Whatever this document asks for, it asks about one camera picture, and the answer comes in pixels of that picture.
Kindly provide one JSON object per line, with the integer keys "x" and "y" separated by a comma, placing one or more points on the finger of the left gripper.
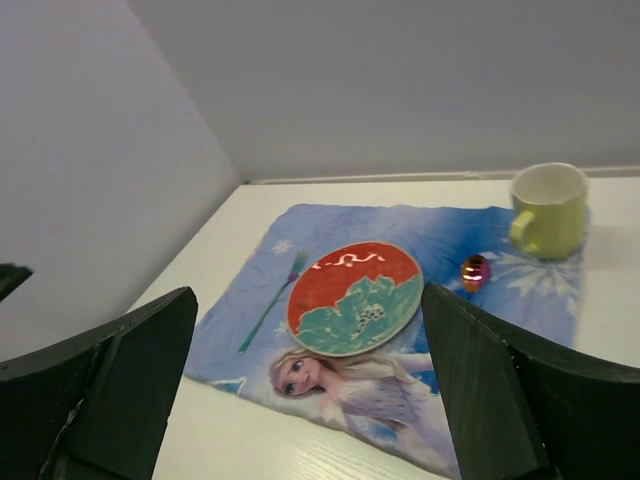
{"x": 11, "y": 277}

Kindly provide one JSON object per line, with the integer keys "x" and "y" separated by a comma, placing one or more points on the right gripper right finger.
{"x": 522, "y": 407}

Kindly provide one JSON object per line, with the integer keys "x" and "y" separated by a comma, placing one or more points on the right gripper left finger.
{"x": 96, "y": 406}

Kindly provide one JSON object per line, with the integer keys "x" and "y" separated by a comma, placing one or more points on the iridescent spoon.
{"x": 475, "y": 273}

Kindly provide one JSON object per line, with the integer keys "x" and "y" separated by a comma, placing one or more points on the red and blue plate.
{"x": 354, "y": 299}

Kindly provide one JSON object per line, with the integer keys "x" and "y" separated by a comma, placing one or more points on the blue princess print cloth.
{"x": 388, "y": 396}

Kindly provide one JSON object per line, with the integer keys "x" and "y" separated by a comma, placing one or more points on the white cup yellow handle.
{"x": 550, "y": 205}

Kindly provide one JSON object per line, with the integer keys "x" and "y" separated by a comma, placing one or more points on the iridescent fork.
{"x": 294, "y": 273}

